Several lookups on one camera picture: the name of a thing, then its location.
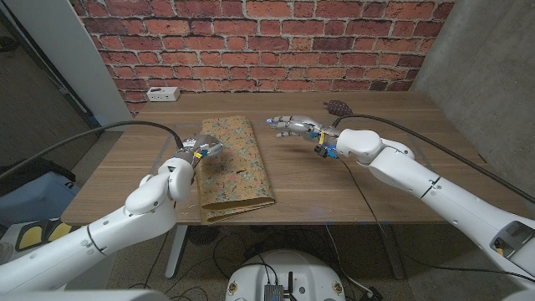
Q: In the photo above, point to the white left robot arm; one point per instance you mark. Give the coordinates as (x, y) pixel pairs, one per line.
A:
(104, 234)

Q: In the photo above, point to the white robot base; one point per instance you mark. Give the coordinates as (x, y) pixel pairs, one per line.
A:
(288, 267)

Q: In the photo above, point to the floral kraft wrapping paper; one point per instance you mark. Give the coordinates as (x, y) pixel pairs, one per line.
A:
(234, 167)

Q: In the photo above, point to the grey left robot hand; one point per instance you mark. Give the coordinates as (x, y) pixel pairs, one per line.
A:
(200, 147)

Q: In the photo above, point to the grey table leg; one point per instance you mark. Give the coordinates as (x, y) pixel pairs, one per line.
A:
(390, 251)

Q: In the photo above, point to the black cloth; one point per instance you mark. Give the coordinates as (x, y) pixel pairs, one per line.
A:
(29, 171)

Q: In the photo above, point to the white power strip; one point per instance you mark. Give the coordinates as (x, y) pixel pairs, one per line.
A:
(163, 94)

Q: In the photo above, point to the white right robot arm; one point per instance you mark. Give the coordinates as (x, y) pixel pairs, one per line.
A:
(439, 188)

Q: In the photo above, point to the white table leg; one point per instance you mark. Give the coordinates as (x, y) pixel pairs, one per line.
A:
(175, 251)

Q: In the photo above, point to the grey electronics box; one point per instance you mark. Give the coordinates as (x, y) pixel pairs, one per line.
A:
(273, 292)

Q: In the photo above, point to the black floor fan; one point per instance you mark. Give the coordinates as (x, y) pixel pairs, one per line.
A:
(202, 235)

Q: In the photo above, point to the brown pinecone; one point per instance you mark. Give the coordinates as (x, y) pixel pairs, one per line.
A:
(338, 108)

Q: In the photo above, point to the red brick printed backdrop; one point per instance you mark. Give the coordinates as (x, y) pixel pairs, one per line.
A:
(259, 42)

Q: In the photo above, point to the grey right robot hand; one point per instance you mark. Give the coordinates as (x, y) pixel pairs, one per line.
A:
(301, 125)

